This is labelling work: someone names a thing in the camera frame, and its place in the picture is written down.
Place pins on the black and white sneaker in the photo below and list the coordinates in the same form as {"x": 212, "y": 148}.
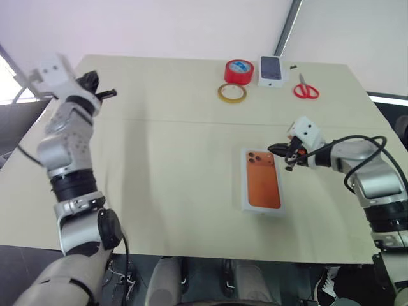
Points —
{"x": 326, "y": 283}

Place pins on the white box dark phone print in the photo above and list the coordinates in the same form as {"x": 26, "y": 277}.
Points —
{"x": 271, "y": 68}

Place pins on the white tray with screen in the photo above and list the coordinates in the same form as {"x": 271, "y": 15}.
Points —
{"x": 263, "y": 185}

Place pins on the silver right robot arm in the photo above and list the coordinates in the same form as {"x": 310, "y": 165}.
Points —
{"x": 366, "y": 159}

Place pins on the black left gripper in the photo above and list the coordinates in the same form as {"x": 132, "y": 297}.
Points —
{"x": 89, "y": 87}

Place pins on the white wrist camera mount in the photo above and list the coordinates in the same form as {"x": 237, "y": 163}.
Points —
{"x": 306, "y": 130}
{"x": 52, "y": 71}

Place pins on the grey metal frame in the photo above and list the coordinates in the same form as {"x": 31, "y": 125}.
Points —
{"x": 8, "y": 57}

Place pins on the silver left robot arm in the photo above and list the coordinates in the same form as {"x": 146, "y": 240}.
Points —
{"x": 63, "y": 150}

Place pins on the black trousers leg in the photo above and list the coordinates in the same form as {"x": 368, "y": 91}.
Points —
{"x": 357, "y": 285}

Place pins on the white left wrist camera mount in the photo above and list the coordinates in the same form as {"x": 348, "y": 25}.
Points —
{"x": 52, "y": 71}

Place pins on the small black clip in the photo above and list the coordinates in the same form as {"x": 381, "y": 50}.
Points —
{"x": 293, "y": 67}

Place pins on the red tape roll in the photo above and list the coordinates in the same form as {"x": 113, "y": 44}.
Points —
{"x": 239, "y": 79}

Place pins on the dark rounded object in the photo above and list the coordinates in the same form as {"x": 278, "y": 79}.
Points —
{"x": 403, "y": 127}

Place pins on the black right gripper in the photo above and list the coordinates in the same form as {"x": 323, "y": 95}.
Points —
{"x": 298, "y": 151}

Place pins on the grey metal beam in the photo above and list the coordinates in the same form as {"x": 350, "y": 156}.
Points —
{"x": 287, "y": 28}

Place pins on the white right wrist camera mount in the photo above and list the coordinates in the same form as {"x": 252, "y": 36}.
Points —
{"x": 306, "y": 130}

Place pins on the black shoe white trim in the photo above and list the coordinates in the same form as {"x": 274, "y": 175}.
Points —
{"x": 184, "y": 272}
{"x": 228, "y": 277}

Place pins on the yellow clear tape roll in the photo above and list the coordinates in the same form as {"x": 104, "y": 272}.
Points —
{"x": 232, "y": 101}

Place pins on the grey rounded leg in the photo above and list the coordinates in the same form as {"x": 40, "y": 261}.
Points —
{"x": 162, "y": 282}
{"x": 252, "y": 282}

